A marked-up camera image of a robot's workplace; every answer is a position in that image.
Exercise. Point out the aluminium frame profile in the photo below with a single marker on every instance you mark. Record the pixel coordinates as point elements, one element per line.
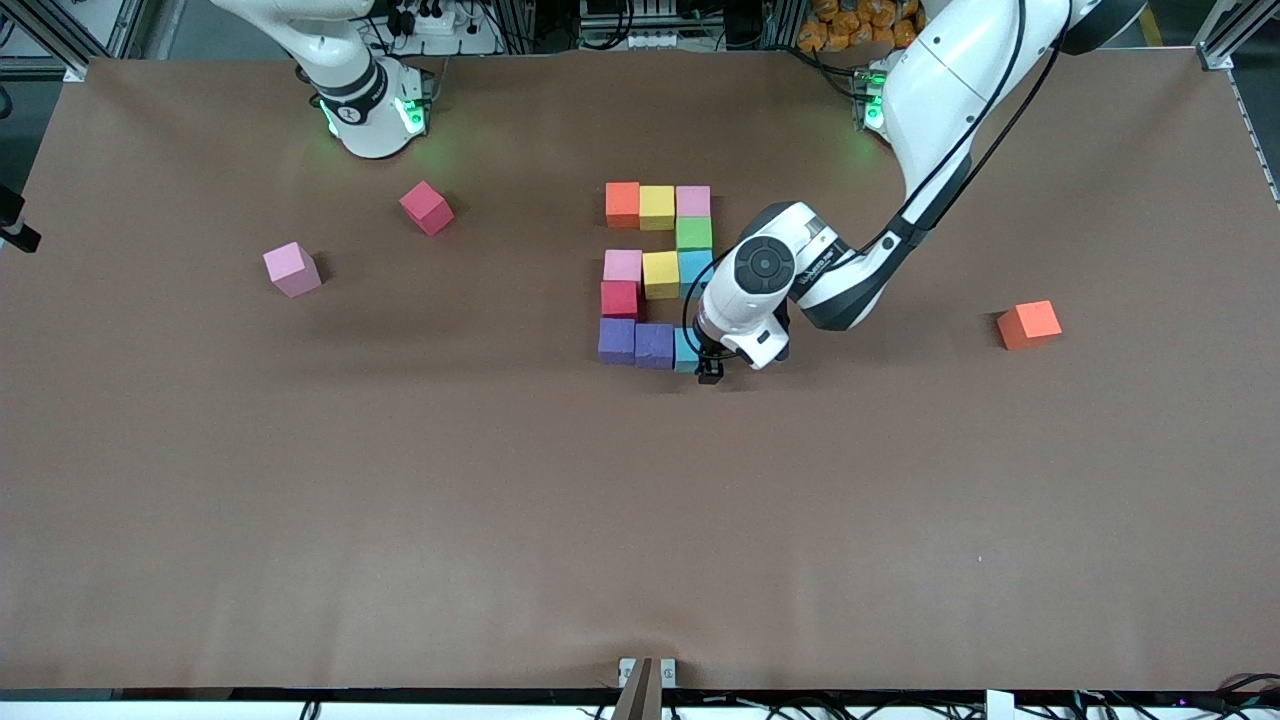
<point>73,71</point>
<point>1235,30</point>

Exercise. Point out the bag of orange items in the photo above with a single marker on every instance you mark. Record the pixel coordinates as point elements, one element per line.
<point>850,25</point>

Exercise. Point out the white power strip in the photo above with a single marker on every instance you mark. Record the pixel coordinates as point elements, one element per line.
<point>460,42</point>
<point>630,40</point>

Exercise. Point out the green foam cube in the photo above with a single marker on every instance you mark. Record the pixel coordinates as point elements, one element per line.
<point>694,235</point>

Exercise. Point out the blue foam cube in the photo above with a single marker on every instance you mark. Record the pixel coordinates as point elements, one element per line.
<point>685,352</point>
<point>692,270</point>

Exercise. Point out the yellow foam cube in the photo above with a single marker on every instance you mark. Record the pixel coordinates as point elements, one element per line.
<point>660,275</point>
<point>657,208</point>

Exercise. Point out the brown paper table cover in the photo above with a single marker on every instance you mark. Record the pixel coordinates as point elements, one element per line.
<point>640,560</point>

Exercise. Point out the purple foam cube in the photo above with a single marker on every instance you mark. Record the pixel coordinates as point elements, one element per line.
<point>655,346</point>
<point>616,341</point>

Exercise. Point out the orange foam cube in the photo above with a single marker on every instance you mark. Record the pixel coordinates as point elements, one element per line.
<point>1029,324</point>
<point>622,205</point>

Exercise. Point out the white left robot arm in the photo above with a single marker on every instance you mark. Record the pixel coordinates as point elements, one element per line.
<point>940,100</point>

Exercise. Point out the metal table clamp bracket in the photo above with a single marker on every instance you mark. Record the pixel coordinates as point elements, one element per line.
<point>648,685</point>

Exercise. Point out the red foam cube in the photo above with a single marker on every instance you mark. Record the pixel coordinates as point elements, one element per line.
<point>619,300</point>
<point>426,208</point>

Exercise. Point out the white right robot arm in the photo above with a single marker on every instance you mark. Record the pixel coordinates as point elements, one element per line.
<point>365,110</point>

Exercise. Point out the pink foam cube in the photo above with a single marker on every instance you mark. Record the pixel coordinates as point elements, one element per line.
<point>292,270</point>
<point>622,265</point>
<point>693,201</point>

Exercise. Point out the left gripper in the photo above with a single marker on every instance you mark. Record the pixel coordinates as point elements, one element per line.
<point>709,368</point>

